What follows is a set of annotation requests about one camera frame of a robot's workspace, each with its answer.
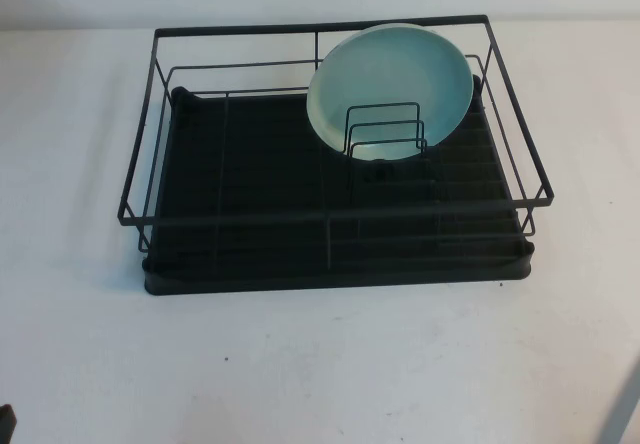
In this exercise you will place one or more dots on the light blue round plate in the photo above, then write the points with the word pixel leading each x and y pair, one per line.
pixel 390 74

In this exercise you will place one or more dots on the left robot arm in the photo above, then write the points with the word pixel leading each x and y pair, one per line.
pixel 7 426

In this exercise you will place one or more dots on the black plastic drip tray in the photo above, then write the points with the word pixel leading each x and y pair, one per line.
pixel 270 164

